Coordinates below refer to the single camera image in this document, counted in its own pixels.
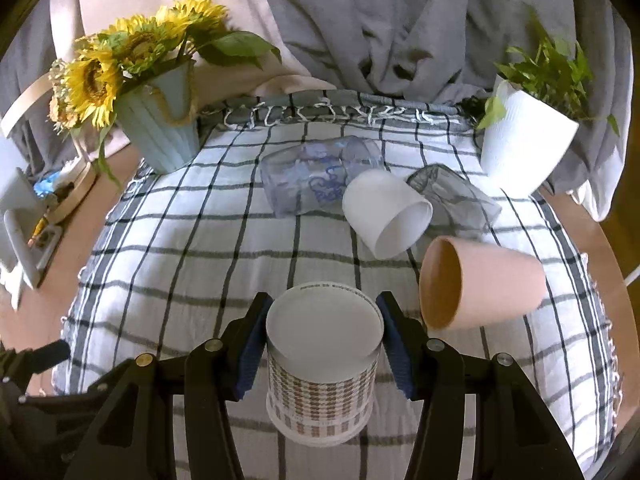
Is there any checkered paper cup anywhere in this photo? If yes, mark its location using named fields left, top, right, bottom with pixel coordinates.
left=266, top=282, right=384, bottom=448

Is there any pink plastic cup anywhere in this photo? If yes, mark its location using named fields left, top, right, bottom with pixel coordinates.
left=419, top=236, right=546, bottom=330

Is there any white plastic cup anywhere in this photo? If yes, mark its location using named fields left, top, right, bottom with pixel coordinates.
left=342, top=169, right=433, bottom=260

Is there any grey transparent cup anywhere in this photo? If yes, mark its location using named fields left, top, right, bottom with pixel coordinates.
left=407, top=164, right=502, bottom=240

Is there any clear cup blue print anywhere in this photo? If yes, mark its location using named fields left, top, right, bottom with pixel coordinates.
left=259, top=136, right=383, bottom=218

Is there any plaid tablecloth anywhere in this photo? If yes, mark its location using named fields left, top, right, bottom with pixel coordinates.
left=53, top=91, right=618, bottom=478

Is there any round wooden tray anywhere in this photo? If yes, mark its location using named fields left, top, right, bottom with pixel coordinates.
left=38, top=154, right=98, bottom=224

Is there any white appliance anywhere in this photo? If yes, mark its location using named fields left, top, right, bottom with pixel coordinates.
left=1, top=139, right=62, bottom=311

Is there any white plant pot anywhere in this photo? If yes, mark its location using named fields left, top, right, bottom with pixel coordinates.
left=480, top=76, right=578, bottom=197

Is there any light blue ribbed vase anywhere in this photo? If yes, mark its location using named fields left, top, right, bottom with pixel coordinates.
left=115, top=61, right=200, bottom=174

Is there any yellow sunflower bouquet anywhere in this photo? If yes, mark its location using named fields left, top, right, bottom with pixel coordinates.
left=49, top=0, right=281, bottom=174

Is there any green pothos plant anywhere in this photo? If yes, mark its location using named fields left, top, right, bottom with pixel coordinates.
left=475, top=3, right=598, bottom=130

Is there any grey curtain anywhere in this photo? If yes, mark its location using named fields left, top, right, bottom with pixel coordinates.
left=1, top=0, right=634, bottom=221

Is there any pink beige curtain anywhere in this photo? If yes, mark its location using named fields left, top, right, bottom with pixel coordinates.
left=49, top=0, right=328, bottom=172

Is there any black handheld gripper frame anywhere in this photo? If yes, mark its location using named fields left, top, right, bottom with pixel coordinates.
left=1, top=339, right=129, bottom=479

